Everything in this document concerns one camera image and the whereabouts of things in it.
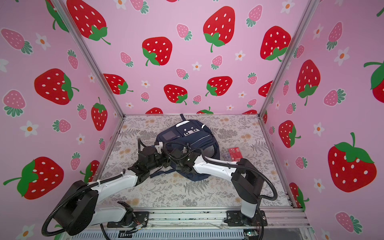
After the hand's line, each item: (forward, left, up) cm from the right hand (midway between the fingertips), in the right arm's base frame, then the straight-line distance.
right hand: (181, 162), depth 86 cm
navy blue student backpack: (+19, +6, +1) cm, 20 cm away
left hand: (+2, 0, +9) cm, 9 cm away
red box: (+14, -33, -8) cm, 37 cm away
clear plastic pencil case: (+11, -26, -7) cm, 30 cm away
